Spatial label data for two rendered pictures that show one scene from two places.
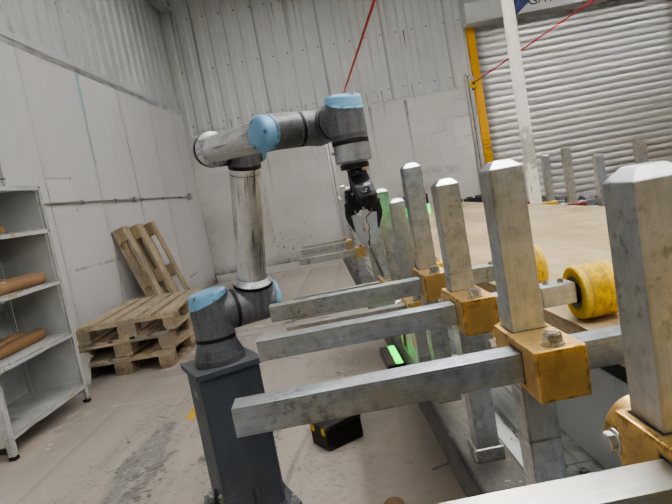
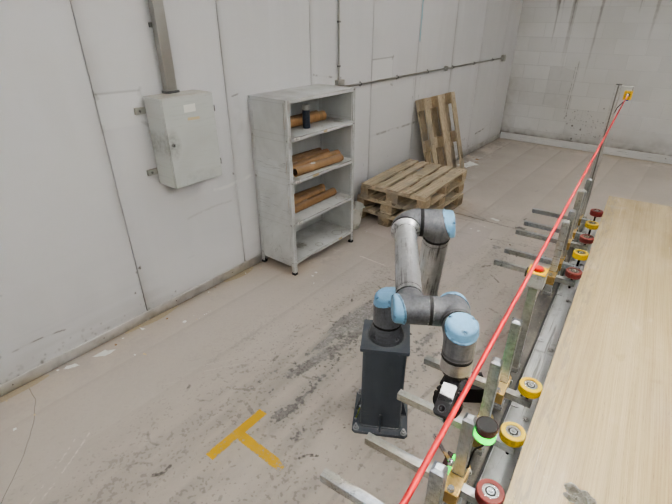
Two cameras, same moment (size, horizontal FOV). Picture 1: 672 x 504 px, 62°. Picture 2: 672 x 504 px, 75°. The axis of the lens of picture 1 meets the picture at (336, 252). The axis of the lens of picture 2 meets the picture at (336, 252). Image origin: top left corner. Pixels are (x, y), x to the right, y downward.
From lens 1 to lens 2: 1.10 m
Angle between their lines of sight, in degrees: 40
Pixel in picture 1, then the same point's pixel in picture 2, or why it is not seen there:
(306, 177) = (628, 62)
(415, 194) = (433, 488)
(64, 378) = (341, 221)
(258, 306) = not seen: hidden behind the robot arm
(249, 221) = (427, 273)
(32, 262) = (339, 141)
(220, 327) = (388, 323)
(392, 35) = not seen: outside the picture
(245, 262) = not seen: hidden behind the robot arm
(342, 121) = (449, 348)
